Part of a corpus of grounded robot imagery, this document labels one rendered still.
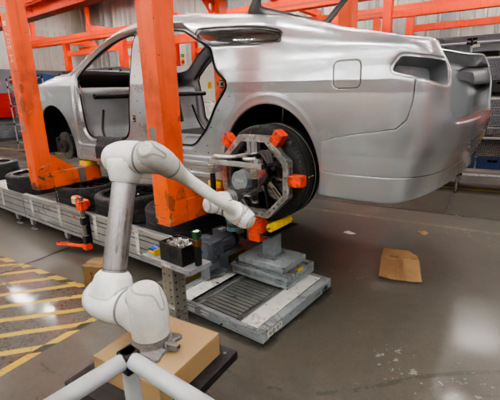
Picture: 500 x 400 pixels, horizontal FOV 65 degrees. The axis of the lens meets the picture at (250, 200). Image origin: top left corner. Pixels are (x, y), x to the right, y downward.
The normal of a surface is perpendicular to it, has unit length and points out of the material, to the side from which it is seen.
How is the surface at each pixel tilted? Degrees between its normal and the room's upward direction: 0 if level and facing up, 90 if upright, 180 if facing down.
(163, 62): 90
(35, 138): 90
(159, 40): 90
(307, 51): 80
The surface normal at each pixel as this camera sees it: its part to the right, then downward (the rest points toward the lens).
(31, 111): 0.79, 0.14
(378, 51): -0.61, 0.06
